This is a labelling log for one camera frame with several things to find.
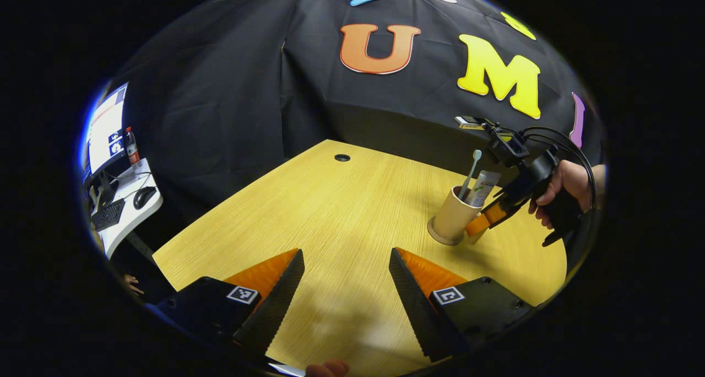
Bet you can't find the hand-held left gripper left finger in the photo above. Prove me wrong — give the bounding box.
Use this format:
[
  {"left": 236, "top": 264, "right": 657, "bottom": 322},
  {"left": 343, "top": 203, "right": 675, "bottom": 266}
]
[{"left": 144, "top": 248, "right": 306, "bottom": 361}]

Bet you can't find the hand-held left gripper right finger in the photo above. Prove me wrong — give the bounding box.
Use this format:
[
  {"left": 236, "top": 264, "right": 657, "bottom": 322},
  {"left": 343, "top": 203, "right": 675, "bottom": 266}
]
[{"left": 388, "top": 247, "right": 535, "bottom": 362}]

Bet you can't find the white toothpaste tube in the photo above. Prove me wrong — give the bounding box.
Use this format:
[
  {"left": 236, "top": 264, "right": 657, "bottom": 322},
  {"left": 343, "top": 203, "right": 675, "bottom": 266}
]
[{"left": 465, "top": 170, "right": 503, "bottom": 208}]

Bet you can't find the beige cup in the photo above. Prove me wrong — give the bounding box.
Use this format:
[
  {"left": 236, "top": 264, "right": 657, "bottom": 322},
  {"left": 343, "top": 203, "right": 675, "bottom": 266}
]
[{"left": 431, "top": 186, "right": 485, "bottom": 243}]

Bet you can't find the pale blue toothbrush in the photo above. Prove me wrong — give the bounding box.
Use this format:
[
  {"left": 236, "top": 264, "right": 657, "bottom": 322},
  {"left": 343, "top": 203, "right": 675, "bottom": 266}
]
[{"left": 458, "top": 149, "right": 483, "bottom": 200}]

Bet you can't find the round brown coaster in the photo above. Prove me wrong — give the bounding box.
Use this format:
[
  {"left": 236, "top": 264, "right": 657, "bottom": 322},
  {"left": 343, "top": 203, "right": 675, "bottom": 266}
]
[{"left": 427, "top": 216, "right": 470, "bottom": 247}]

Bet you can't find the wooden desktop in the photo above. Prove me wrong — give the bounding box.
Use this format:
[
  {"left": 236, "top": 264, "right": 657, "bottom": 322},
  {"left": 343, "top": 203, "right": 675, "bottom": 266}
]
[{"left": 151, "top": 139, "right": 568, "bottom": 377}]

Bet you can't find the white side desk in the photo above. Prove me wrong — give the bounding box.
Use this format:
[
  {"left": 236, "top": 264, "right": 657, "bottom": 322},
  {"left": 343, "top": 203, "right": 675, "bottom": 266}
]
[{"left": 88, "top": 157, "right": 164, "bottom": 259}]

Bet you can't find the black computer mouse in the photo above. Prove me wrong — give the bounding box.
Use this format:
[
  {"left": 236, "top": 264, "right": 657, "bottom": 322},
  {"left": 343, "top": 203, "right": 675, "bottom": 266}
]
[{"left": 133, "top": 187, "right": 158, "bottom": 209}]

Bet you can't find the black keyboard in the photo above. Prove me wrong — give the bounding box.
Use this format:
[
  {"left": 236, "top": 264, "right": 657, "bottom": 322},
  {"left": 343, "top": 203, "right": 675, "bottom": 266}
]
[{"left": 91, "top": 199, "right": 126, "bottom": 231}]

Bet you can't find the black backdrop cloth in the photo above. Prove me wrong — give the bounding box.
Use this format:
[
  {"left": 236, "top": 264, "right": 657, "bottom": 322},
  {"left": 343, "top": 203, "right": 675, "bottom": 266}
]
[{"left": 83, "top": 0, "right": 606, "bottom": 267}]

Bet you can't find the red label bottle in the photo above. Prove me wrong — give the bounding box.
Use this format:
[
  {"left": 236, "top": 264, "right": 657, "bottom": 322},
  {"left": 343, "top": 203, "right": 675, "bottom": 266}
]
[{"left": 126, "top": 126, "right": 140, "bottom": 167}]

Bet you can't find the computer monitor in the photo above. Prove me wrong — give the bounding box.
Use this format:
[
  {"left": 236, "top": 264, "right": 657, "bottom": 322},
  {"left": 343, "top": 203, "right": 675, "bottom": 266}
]
[{"left": 82, "top": 82, "right": 129, "bottom": 187}]

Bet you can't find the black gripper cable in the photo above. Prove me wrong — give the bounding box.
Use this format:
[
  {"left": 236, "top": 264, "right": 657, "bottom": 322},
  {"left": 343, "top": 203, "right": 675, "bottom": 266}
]
[{"left": 520, "top": 126, "right": 599, "bottom": 212}]

